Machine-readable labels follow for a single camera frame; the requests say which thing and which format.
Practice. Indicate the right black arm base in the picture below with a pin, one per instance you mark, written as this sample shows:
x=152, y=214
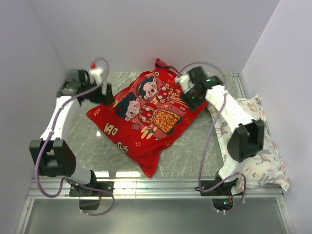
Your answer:
x=222, y=196

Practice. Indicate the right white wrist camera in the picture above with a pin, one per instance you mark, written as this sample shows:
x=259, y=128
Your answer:
x=185, y=82

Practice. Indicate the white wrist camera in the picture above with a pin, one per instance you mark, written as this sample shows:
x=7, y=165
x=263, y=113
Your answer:
x=185, y=82
x=96, y=74

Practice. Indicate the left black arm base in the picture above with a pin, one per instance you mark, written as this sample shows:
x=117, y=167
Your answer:
x=90, y=195

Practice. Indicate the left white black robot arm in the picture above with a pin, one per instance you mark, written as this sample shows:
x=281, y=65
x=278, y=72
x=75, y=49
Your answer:
x=50, y=153

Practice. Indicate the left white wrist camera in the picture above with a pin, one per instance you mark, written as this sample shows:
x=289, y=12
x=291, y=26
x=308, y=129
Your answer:
x=96, y=74

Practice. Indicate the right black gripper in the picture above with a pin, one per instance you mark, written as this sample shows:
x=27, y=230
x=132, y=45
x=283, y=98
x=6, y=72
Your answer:
x=191, y=105

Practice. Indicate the aluminium mounting rail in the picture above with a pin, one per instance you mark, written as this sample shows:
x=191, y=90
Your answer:
x=157, y=206

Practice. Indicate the red pillowcase grey print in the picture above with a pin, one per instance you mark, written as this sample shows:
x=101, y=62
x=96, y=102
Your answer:
x=146, y=117

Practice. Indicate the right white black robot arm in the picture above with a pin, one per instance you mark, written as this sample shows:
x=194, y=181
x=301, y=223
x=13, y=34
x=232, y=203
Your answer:
x=247, y=137

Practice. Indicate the floral patterned white pillow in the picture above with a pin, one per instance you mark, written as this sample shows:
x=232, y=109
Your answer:
x=266, y=166

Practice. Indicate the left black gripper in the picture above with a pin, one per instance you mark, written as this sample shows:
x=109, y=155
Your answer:
x=107, y=99

